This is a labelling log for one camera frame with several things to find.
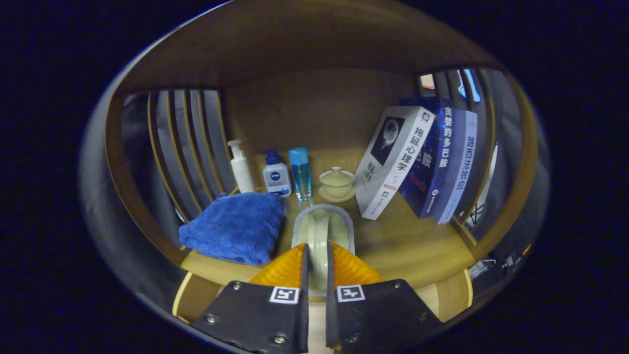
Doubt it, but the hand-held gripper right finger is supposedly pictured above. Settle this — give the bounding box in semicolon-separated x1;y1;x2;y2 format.
325;241;445;354

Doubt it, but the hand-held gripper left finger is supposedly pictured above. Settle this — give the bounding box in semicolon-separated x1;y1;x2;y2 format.
191;242;310;354

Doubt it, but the pale green scrub brush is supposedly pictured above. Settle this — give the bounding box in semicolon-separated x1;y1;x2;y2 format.
291;204;356;298

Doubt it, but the wooden countertop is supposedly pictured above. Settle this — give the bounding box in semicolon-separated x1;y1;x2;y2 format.
179;147;477;291

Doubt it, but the wooden cabinet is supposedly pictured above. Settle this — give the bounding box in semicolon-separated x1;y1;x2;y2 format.
81;0;548;345

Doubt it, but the blue folded towel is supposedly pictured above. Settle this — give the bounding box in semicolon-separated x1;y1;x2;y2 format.
178;192;286;266

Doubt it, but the cream lidded teacup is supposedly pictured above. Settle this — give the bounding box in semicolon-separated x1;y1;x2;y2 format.
318;166;356;204

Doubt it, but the clear blue bottle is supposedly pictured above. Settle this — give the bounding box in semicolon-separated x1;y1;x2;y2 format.
288;147;313;202

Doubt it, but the white bottle blue cap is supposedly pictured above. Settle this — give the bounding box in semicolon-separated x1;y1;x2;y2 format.
261;150;293;198

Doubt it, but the white pump bottle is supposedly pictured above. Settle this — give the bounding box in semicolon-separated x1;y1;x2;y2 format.
227;140;256;194

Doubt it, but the white book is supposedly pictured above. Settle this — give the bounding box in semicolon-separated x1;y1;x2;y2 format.
354;106;436;221

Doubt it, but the dark blue book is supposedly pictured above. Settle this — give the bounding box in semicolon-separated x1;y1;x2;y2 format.
398;97;455;218

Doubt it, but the light blue book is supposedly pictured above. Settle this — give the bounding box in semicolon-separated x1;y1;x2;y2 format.
432;109;478;225

